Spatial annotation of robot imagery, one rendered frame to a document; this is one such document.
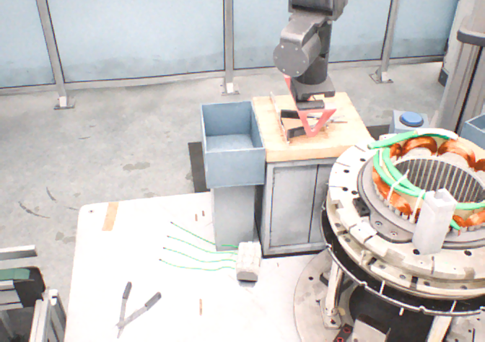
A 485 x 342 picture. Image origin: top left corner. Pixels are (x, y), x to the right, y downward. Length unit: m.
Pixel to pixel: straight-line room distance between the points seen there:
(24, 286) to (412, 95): 2.67
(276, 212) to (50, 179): 1.80
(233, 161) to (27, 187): 1.84
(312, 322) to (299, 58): 0.49
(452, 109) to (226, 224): 0.58
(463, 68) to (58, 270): 1.68
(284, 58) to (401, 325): 0.55
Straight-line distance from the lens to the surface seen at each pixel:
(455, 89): 1.25
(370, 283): 0.78
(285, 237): 1.08
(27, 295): 1.22
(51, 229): 2.41
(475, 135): 1.08
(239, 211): 1.04
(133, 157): 2.71
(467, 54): 1.21
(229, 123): 1.08
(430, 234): 0.71
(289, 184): 0.98
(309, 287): 1.04
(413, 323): 1.06
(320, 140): 0.95
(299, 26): 0.79
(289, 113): 0.97
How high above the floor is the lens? 1.61
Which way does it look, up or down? 38 degrees down
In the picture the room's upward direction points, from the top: straight up
